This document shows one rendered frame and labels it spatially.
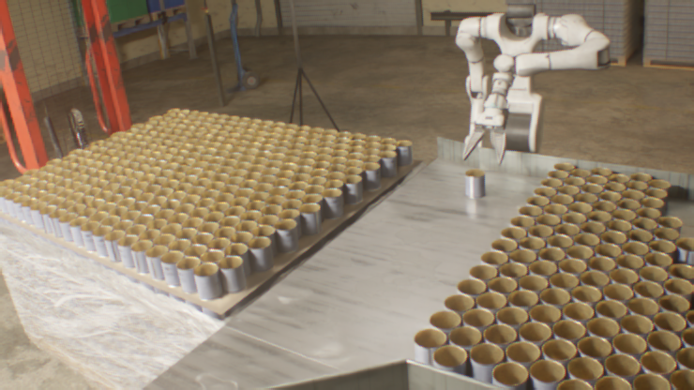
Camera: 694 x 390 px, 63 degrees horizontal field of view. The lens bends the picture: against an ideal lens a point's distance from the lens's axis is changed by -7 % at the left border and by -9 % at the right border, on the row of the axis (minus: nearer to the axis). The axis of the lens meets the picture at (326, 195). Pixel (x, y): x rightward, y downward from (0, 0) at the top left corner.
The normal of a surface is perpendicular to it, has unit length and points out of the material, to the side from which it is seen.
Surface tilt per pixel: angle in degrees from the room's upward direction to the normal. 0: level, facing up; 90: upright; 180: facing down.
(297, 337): 0
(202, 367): 0
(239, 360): 0
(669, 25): 89
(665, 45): 92
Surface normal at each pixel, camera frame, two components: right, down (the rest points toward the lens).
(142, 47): 0.81, 0.14
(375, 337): -0.12, -0.91
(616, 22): -0.59, 0.41
